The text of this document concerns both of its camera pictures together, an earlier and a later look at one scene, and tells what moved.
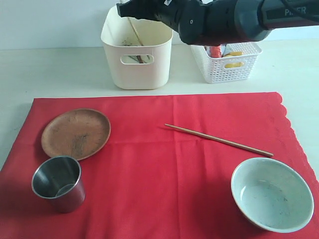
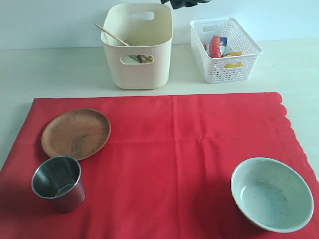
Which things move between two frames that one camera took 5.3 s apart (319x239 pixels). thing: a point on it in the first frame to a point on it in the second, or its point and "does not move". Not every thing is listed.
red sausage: x=215 y=51 does not move
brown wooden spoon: x=139 y=59 does not move
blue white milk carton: x=223 y=48 does not move
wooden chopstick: x=222 y=139 to x=111 y=35
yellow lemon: x=234 y=64 does not move
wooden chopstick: x=136 y=34 to x=147 y=59
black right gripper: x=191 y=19 to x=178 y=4
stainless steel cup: x=59 y=179 does not move
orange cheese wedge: x=234 y=54 does not move
